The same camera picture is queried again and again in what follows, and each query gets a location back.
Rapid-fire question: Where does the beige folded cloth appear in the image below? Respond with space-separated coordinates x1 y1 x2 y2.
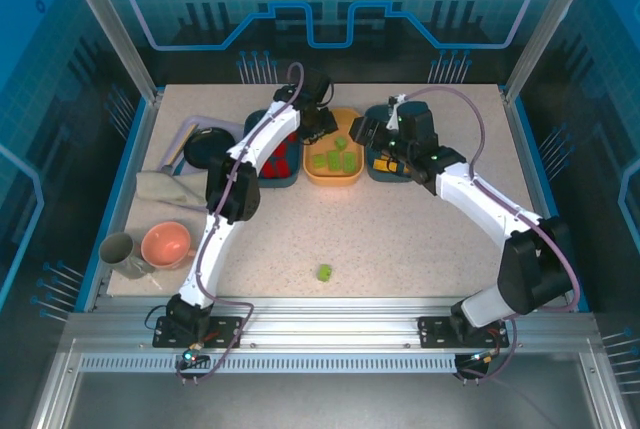
135 170 209 210

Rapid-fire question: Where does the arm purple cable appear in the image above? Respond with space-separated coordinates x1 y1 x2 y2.
398 86 584 386
174 62 306 386

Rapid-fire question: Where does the small circuit board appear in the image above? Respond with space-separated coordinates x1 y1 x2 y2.
175 346 211 371
458 348 501 368

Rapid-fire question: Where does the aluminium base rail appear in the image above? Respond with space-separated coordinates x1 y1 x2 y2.
67 297 597 355

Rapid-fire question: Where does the yellow plastic container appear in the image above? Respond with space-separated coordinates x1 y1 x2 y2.
302 107 364 186

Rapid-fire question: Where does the dark teal plastic container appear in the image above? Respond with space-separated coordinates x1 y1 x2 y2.
243 108 304 189
364 104 426 184

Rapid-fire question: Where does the aluminium table side rail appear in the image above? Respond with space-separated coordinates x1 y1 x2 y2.
501 87 590 313
74 91 164 313

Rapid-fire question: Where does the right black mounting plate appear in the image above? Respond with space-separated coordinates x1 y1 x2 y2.
418 315 510 349

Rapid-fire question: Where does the lavender plastic tray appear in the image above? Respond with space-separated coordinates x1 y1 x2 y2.
159 116 246 175

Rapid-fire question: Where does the aluminium frame post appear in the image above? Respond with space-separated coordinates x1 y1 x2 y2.
54 0 164 103
502 0 604 103

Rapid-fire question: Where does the black mounting plate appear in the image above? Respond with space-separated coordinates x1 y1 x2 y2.
418 315 510 349
152 316 244 350

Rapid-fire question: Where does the right white camera bracket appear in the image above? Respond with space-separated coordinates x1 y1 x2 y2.
386 93 405 130

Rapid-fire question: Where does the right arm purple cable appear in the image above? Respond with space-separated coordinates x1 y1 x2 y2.
398 86 584 386

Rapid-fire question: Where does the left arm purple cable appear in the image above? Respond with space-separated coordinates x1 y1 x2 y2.
174 62 306 386

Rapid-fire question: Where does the slotted grey cable duct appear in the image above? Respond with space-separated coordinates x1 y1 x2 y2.
79 354 459 374

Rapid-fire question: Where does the black round plate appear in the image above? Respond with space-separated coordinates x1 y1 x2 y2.
183 127 236 170

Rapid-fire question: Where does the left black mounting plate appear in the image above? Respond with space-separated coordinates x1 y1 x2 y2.
152 316 244 350

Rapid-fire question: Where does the grey cup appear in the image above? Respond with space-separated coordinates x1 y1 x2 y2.
98 232 151 281

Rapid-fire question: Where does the pink ceramic cup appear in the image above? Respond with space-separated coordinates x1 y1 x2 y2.
140 221 197 270

